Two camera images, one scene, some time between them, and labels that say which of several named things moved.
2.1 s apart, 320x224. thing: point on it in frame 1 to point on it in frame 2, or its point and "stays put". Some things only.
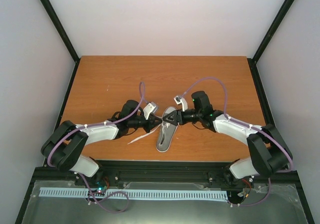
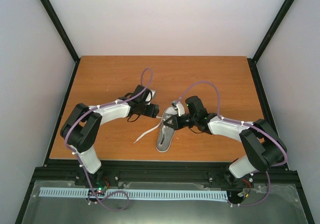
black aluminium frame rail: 163,171 stays put
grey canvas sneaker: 166,132 stays put
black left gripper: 150,126 to 153,112
